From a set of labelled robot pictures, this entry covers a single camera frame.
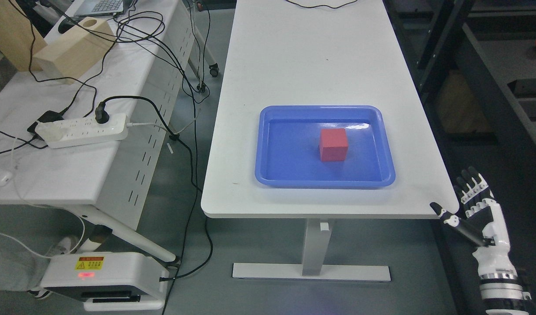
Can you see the silver laptop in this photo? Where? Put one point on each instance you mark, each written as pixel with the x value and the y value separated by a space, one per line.
pixel 96 8

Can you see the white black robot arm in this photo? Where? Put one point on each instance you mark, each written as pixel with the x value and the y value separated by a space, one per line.
pixel 503 294

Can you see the brown cardboard box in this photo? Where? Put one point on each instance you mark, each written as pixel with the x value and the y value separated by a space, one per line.
pixel 18 39

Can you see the light wooden block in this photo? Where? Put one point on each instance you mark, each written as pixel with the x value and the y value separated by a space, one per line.
pixel 76 51

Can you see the white folding table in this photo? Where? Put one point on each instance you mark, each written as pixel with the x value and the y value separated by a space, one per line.
pixel 107 183

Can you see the white standing desk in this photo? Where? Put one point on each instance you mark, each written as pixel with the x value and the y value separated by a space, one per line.
pixel 341 53

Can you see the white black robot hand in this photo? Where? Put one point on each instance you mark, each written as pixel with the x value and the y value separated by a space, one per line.
pixel 483 225

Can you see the white floor power unit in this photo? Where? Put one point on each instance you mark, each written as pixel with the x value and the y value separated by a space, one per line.
pixel 108 281

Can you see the black power adapter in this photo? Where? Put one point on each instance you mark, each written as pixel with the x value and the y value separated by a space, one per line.
pixel 47 117

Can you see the white power strip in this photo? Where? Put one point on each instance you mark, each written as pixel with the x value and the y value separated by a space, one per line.
pixel 83 131

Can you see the black metal right shelf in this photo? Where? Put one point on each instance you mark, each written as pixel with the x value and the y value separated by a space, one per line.
pixel 474 66

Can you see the pink foam block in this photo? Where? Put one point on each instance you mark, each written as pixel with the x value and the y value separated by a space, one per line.
pixel 333 144

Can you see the blue plastic tray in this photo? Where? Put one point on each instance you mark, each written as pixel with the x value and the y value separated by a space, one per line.
pixel 287 152

